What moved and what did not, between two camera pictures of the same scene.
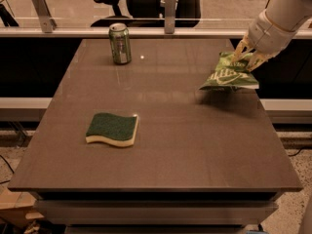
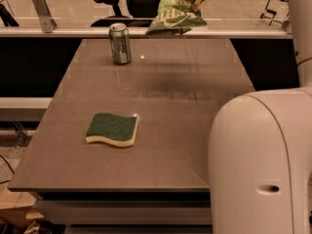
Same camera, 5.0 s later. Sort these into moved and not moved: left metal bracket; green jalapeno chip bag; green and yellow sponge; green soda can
Moved: green jalapeno chip bag
Not moved: green soda can; left metal bracket; green and yellow sponge
